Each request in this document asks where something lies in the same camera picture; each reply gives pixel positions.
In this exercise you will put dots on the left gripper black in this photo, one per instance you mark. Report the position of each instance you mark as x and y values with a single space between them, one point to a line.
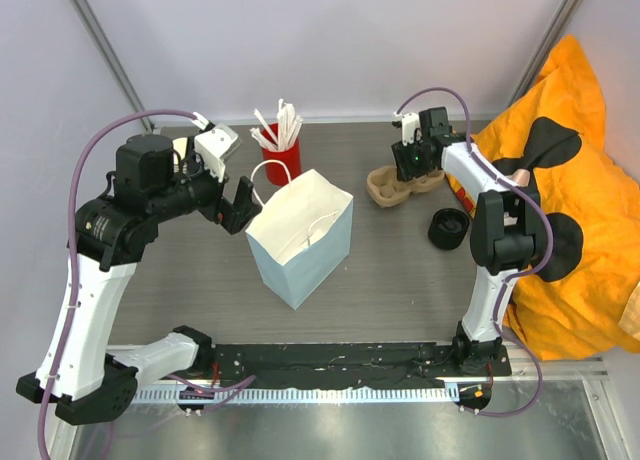
233 216

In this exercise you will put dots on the brown pulp cup carrier stack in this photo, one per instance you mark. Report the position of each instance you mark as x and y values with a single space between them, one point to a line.
387 191

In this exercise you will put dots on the right aluminium frame post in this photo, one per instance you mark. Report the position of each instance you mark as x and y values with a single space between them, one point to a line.
560 20

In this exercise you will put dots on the left aluminium frame post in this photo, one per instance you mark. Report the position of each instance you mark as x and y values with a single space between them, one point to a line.
105 49

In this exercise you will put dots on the orange cartoon pillow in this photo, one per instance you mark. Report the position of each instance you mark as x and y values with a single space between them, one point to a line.
573 307

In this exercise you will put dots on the red plastic cup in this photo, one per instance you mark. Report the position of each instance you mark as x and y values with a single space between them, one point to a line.
292 160

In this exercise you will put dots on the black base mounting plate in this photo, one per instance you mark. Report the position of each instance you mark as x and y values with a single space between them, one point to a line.
340 366

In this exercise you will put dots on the light blue paper bag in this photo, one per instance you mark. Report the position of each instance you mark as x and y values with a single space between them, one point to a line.
301 235

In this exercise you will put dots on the brown paper coffee cup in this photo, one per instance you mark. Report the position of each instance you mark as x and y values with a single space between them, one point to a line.
180 149

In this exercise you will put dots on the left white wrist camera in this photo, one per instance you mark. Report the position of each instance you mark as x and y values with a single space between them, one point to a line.
215 147

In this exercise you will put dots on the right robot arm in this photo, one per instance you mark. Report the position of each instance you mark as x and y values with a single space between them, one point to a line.
509 231

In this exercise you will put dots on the aluminium frame post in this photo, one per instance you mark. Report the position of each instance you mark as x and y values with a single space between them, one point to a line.
560 20
105 49

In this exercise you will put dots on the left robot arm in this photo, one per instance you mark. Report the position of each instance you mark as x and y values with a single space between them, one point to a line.
155 180

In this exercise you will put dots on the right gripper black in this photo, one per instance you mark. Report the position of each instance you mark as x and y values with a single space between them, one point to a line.
405 171

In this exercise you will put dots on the white slotted cable duct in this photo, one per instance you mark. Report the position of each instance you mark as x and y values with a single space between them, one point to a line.
172 393

